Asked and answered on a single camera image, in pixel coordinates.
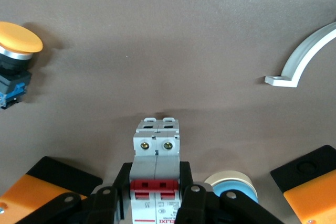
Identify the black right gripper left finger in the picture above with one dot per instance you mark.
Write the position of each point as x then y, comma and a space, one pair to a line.
105, 203

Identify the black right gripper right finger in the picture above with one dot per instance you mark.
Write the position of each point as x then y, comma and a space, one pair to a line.
194, 203

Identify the blue dome push button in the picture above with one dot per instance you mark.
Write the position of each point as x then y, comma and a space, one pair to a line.
236, 184

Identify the orange plastic button box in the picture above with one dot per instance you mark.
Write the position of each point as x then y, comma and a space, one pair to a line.
315, 203
31, 190

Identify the small white pipe clamp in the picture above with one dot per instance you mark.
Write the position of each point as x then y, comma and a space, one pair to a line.
282, 81

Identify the brown table mat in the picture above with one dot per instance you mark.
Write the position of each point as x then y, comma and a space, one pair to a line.
168, 37

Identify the orange mushroom push button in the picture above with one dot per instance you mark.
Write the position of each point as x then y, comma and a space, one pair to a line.
15, 37

